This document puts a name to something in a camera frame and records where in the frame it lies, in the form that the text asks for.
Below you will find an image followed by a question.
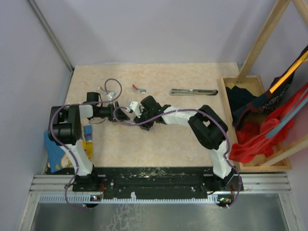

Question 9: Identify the light blue strap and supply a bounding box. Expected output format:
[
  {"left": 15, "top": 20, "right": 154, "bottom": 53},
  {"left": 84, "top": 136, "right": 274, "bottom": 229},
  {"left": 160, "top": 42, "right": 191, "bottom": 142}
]
[{"left": 265, "top": 97, "right": 308, "bottom": 138}]

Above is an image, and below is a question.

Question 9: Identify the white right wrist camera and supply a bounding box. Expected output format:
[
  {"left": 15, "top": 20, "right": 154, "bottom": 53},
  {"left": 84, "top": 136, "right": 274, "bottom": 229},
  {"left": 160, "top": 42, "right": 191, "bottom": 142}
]
[{"left": 129, "top": 102, "right": 142, "bottom": 118}]

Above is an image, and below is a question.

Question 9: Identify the aluminium rail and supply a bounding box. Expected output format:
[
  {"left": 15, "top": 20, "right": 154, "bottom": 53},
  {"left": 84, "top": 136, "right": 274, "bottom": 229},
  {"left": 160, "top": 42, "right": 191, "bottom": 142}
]
[{"left": 30, "top": 173, "right": 292, "bottom": 204}]

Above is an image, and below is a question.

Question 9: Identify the pink white mini stapler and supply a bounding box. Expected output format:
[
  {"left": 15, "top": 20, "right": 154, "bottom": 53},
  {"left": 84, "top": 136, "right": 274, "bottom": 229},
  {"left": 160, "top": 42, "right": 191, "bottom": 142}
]
[{"left": 132, "top": 85, "right": 148, "bottom": 94}]

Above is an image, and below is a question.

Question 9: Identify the blue yellow cartoon cloth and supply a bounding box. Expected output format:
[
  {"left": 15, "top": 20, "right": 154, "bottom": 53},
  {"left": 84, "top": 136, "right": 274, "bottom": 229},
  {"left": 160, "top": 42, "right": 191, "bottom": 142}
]
[{"left": 44, "top": 125, "right": 93, "bottom": 173}]

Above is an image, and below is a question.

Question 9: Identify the wooden frame beam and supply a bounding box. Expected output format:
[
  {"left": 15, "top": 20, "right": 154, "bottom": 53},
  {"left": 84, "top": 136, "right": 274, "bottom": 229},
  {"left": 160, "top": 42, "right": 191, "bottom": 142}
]
[{"left": 235, "top": 0, "right": 290, "bottom": 83}]

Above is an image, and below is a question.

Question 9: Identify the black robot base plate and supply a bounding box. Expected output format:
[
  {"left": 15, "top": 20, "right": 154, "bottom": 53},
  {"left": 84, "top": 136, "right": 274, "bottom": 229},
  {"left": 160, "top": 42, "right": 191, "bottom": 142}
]
[{"left": 73, "top": 167, "right": 243, "bottom": 200}]

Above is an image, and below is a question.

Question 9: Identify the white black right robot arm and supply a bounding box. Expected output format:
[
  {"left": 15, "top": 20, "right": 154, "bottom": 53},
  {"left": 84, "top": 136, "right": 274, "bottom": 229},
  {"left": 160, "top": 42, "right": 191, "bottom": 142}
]
[{"left": 129, "top": 96, "right": 234, "bottom": 191}]

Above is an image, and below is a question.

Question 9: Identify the wooden tray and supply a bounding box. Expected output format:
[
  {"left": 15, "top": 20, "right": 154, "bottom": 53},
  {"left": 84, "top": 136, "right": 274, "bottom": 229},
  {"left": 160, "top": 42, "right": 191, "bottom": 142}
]
[{"left": 218, "top": 75, "right": 292, "bottom": 172}]

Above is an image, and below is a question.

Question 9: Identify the dark patterned cloth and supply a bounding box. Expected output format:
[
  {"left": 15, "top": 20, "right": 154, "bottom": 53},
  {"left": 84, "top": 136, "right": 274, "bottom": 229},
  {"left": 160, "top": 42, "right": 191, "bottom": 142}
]
[{"left": 225, "top": 47, "right": 308, "bottom": 131}]

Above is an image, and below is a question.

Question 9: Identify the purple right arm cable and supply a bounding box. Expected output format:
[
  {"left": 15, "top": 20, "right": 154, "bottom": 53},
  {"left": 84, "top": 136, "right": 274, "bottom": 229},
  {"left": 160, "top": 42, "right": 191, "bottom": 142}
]
[{"left": 113, "top": 106, "right": 242, "bottom": 209}]

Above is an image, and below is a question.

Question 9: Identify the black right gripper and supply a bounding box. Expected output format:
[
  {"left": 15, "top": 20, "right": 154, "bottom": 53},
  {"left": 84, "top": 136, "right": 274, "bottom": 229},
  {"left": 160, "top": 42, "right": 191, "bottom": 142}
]
[{"left": 133, "top": 107, "right": 154, "bottom": 131}]

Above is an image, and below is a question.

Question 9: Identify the red cloth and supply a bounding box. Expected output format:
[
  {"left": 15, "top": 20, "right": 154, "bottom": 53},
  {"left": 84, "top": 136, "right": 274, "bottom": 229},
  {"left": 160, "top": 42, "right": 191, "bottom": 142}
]
[{"left": 229, "top": 84, "right": 308, "bottom": 163}]

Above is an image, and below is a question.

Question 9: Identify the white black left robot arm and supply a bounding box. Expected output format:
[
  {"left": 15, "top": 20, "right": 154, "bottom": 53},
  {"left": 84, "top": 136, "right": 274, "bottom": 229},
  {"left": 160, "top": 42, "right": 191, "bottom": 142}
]
[{"left": 48, "top": 92, "right": 129, "bottom": 191}]

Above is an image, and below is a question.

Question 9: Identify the black grey large stapler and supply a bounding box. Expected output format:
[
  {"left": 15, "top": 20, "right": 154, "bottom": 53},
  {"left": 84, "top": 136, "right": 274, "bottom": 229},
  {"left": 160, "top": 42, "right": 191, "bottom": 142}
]
[{"left": 169, "top": 89, "right": 218, "bottom": 96}]

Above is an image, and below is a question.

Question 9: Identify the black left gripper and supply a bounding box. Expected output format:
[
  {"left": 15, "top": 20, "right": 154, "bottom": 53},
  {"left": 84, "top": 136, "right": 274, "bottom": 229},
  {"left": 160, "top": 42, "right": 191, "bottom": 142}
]
[{"left": 96, "top": 101, "right": 129, "bottom": 122}]

